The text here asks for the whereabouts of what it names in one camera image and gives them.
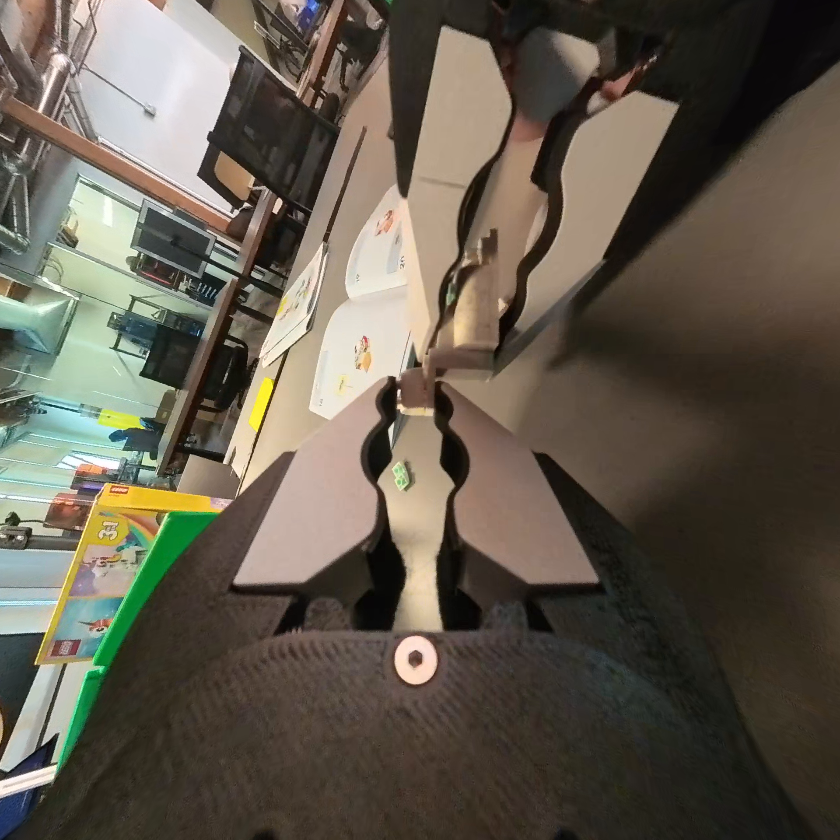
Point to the yellow lego box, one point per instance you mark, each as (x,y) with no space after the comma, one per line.
(98,564)

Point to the green plastic bin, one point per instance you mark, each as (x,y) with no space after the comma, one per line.
(151,577)

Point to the black mesh chair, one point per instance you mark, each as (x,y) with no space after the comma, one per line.
(275,124)

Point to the open lego instruction booklet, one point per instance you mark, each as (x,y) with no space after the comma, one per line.
(341,328)

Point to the dark wooden table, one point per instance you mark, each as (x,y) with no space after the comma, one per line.
(197,380)
(328,46)

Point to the silver ventilation duct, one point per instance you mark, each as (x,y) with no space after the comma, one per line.
(46,98)

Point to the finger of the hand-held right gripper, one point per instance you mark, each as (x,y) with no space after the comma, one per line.
(453,131)
(604,170)

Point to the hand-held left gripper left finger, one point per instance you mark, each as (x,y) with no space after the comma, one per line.
(302,525)

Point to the mint green lego plate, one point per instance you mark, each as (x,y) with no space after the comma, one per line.
(401,475)

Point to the yellow sticky note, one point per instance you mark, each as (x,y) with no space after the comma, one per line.
(262,403)

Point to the long white lego assembly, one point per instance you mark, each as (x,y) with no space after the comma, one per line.
(476,308)

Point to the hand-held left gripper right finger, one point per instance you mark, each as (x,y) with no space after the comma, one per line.
(525,525)

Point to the grey computer monitor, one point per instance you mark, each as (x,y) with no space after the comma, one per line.
(170,236)

